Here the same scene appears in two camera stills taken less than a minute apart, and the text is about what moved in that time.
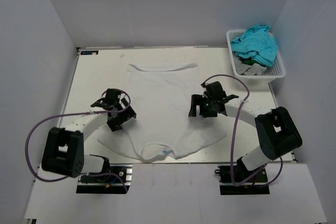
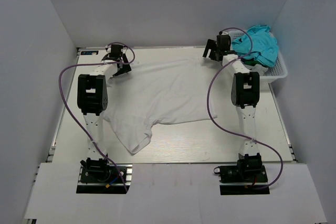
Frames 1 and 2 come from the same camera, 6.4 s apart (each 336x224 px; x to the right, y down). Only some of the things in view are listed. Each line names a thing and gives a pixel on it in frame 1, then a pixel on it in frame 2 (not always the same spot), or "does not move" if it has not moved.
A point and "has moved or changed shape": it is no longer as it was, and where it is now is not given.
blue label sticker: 91,52 does not move
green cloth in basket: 251,62 does not move
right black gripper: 199,100 -> 211,44
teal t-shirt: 257,42 does not move
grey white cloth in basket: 243,69 does not move
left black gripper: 114,125 -> 125,68
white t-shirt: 169,121 has moved or changed shape
